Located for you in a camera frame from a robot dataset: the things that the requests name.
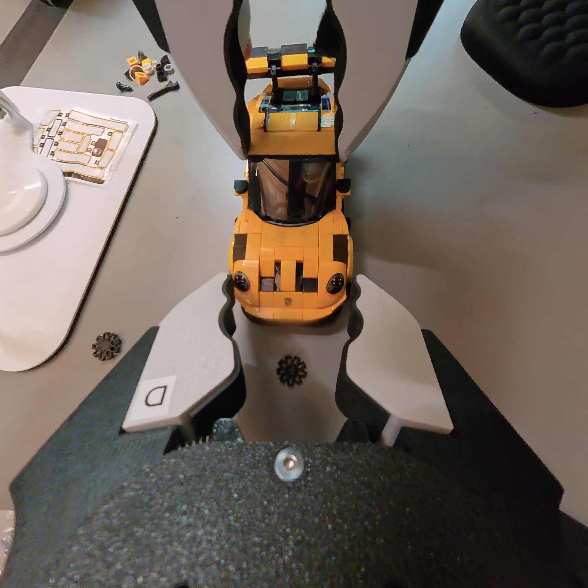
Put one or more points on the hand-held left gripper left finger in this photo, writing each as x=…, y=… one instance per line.
x=193, y=363

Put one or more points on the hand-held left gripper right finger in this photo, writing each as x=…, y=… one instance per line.
x=395, y=367

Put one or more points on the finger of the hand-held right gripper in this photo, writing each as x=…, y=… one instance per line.
x=376, y=59
x=202, y=59

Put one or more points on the yellow and black lego car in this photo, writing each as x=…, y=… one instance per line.
x=289, y=257

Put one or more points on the pile of small lego pieces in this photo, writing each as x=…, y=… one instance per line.
x=149, y=71

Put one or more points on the black lego wheel rim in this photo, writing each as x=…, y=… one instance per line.
x=291, y=370
x=106, y=345

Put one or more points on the lego sticker sheet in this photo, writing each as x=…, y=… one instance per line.
x=85, y=142

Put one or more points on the white monitor stand base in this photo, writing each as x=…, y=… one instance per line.
x=69, y=285

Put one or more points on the black textured armrest pad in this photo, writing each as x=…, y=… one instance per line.
x=533, y=50

